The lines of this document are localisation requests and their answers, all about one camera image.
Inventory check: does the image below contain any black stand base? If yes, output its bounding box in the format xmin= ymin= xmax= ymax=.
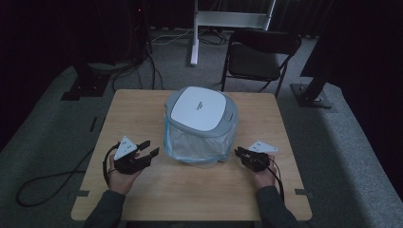
xmin=60 ymin=62 xmax=112 ymax=102

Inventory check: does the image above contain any person's left hand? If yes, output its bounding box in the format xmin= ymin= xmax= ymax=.
xmin=106 ymin=153 xmax=143 ymax=196

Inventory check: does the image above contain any white floor cable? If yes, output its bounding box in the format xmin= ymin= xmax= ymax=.
xmin=151 ymin=28 xmax=195 ymax=46

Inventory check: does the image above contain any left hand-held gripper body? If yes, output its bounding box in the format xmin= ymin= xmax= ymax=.
xmin=112 ymin=136 xmax=152 ymax=176

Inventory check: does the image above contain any clear plastic bin bag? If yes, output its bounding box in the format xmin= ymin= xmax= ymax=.
xmin=163 ymin=112 xmax=238 ymax=169

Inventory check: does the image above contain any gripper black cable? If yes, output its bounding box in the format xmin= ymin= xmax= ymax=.
xmin=102 ymin=142 xmax=122 ymax=188
xmin=266 ymin=155 xmax=286 ymax=203

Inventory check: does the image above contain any grey white-lidded trash bin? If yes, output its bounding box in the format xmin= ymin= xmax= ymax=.
xmin=163 ymin=85 xmax=240 ymax=169

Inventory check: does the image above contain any white metal stand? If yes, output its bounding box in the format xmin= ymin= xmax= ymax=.
xmin=189 ymin=0 xmax=278 ymax=67

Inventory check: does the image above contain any black cable on floor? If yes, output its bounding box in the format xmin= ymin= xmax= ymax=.
xmin=15 ymin=146 xmax=97 ymax=209

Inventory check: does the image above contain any black folding chair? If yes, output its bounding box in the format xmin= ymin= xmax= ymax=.
xmin=220 ymin=28 xmax=302 ymax=100

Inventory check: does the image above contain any black stand with base plate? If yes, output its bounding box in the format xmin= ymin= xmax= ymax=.
xmin=290 ymin=37 xmax=335 ymax=110

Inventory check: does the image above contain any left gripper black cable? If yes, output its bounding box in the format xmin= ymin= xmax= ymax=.
xmin=102 ymin=142 xmax=122 ymax=188

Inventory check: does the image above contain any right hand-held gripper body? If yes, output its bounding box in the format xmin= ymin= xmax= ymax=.
xmin=240 ymin=140 xmax=279 ymax=173

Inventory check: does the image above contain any person's right hand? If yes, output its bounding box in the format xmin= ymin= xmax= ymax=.
xmin=251 ymin=154 xmax=278 ymax=191

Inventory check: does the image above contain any bundle of black floor cables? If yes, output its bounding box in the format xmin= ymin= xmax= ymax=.
xmin=110 ymin=41 xmax=166 ymax=92

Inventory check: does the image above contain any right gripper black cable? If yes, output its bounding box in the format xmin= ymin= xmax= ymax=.
xmin=266 ymin=155 xmax=286 ymax=203

